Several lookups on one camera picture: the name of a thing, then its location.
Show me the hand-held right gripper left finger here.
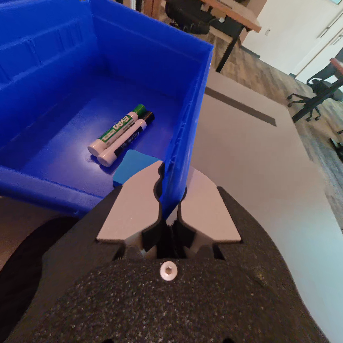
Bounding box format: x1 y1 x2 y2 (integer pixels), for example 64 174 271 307
97 160 165 252

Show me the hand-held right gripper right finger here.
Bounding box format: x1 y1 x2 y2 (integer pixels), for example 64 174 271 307
176 168 242 252

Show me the blue whiteboard eraser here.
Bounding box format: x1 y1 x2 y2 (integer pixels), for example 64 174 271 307
113 149 164 188

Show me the black whiteboard marker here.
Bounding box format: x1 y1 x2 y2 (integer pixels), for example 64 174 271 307
98 119 148 168

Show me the green whiteboard marker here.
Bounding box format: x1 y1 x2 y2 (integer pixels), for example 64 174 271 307
88 110 139 156

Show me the blue plastic bin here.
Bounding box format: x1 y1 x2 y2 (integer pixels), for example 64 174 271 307
0 0 214 220

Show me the wooden office desk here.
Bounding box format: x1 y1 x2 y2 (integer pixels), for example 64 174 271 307
201 0 262 73

